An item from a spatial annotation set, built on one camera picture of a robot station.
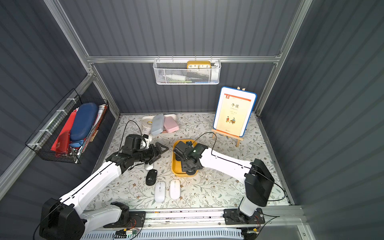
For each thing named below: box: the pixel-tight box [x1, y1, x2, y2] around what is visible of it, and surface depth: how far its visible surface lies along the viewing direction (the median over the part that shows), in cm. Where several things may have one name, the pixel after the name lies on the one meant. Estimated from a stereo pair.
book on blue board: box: [213, 86, 258, 137], surface depth 91 cm
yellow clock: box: [186, 60, 212, 69], surface depth 89 cm
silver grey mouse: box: [144, 162, 154, 171], surface depth 93 cm
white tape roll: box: [141, 115, 156, 135], surface depth 113 cm
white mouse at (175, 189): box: [169, 179, 181, 200], surface depth 82 cm
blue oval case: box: [70, 102, 98, 142], surface depth 75 cm
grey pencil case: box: [151, 113, 164, 136], surface depth 107 cm
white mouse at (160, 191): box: [154, 181, 166, 203], surface depth 82 cm
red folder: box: [50, 109, 78, 155], surface depth 67 cm
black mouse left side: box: [145, 169, 158, 186], surface depth 88 cm
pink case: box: [164, 116, 180, 133], surface depth 104 cm
